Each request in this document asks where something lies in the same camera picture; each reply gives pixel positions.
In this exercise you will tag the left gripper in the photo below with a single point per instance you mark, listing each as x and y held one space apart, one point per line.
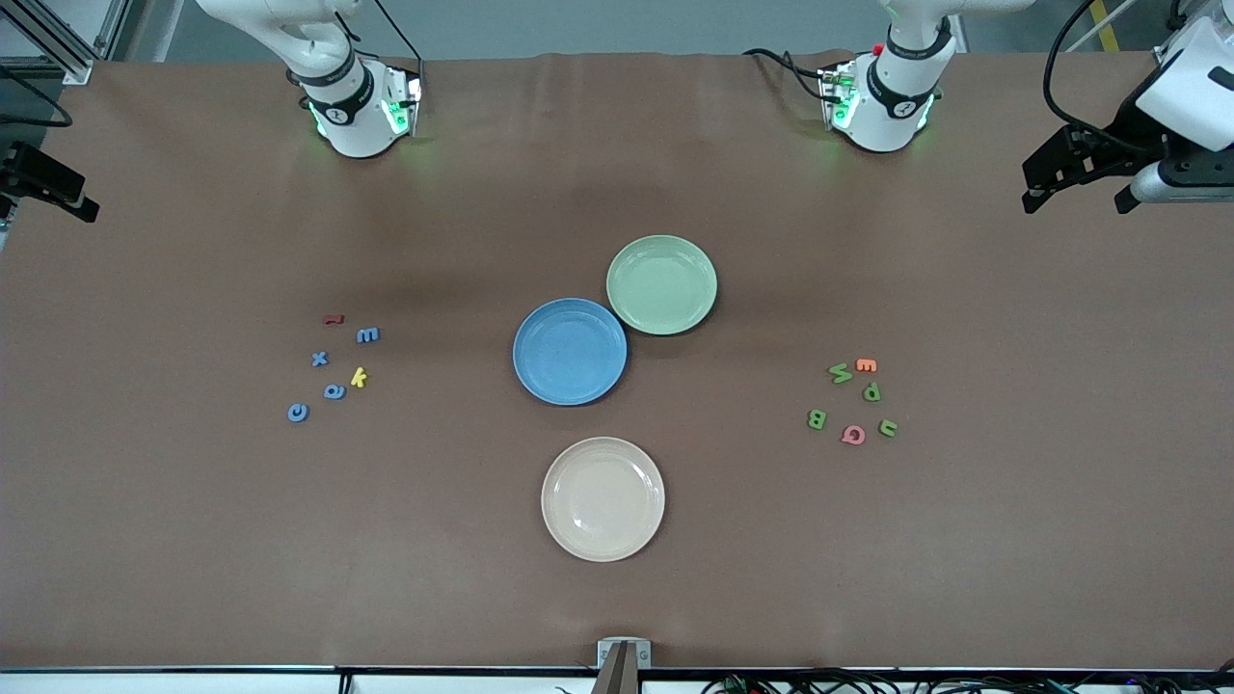
1124 127

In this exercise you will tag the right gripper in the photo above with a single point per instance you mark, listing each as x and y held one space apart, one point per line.
39 173

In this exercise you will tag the green letter P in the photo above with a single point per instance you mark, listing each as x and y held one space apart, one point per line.
871 391

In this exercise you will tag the green letter V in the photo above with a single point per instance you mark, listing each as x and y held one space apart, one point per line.
841 374

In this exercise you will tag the green letter U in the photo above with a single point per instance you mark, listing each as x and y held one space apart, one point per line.
889 430

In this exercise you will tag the blue letter e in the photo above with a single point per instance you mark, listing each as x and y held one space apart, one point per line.
292 413

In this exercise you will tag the green letter B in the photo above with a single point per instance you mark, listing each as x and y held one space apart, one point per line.
817 419

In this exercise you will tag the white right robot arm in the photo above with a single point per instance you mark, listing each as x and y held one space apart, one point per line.
352 116

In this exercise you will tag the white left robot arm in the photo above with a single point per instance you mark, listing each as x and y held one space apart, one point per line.
897 106

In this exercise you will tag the pink letter Q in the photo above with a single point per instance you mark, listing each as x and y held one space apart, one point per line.
845 435

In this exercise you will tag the brown table cover sheet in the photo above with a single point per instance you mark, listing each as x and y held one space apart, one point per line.
193 540

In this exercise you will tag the green plate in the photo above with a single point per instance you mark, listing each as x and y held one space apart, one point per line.
636 260

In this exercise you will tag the blue plate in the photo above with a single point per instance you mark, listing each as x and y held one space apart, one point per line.
569 318

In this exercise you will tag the cream plate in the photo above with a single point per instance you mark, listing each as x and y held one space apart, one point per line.
603 501

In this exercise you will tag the aluminium frame profile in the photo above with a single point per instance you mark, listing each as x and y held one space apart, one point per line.
72 66

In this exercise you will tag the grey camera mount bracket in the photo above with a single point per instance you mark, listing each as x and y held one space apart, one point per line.
607 653

